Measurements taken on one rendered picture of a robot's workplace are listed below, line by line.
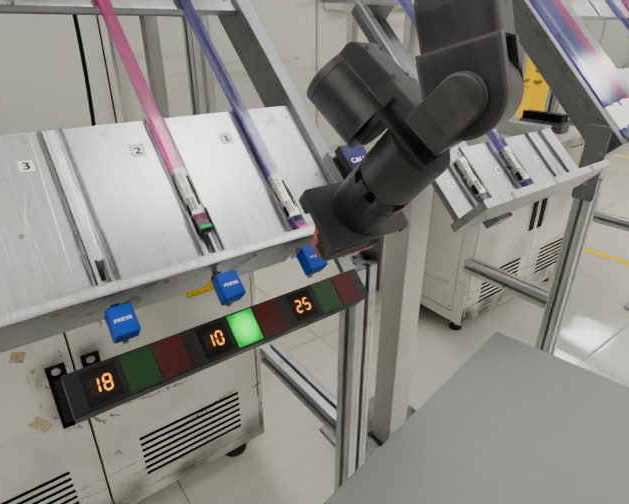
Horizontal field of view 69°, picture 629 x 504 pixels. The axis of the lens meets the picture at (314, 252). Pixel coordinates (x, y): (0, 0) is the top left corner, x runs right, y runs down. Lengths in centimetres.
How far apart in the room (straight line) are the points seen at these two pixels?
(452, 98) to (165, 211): 32
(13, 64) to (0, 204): 188
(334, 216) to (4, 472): 73
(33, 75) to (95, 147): 184
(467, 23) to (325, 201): 19
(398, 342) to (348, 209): 64
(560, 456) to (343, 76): 38
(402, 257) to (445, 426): 50
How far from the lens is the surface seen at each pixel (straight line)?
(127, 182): 54
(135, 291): 47
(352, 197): 41
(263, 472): 121
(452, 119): 33
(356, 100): 38
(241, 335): 50
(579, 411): 55
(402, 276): 95
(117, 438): 100
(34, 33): 239
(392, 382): 110
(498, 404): 53
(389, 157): 37
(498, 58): 34
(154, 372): 47
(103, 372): 47
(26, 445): 95
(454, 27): 35
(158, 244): 50
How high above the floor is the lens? 94
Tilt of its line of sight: 26 degrees down
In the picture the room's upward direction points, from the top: straight up
